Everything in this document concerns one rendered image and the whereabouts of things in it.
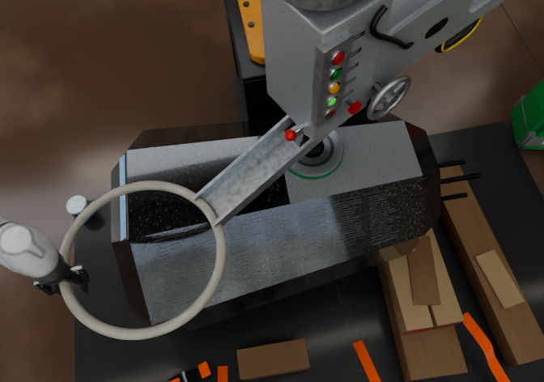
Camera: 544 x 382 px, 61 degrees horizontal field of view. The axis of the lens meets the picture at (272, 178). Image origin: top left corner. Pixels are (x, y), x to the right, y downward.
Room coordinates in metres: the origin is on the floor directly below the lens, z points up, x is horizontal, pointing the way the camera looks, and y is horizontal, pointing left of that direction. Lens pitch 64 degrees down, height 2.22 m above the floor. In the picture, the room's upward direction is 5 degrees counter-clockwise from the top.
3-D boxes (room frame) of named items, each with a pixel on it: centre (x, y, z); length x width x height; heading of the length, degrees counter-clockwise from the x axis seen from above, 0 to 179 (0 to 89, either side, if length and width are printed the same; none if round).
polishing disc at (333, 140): (0.78, -0.14, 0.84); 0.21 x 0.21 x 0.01
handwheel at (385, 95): (0.74, -0.31, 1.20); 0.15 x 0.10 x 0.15; 123
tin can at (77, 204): (0.96, 0.98, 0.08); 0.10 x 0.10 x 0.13
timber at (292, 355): (0.18, 0.06, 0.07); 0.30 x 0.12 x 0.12; 95
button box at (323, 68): (0.65, -0.15, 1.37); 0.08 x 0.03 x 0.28; 123
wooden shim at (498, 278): (0.43, -0.98, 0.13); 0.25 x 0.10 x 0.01; 15
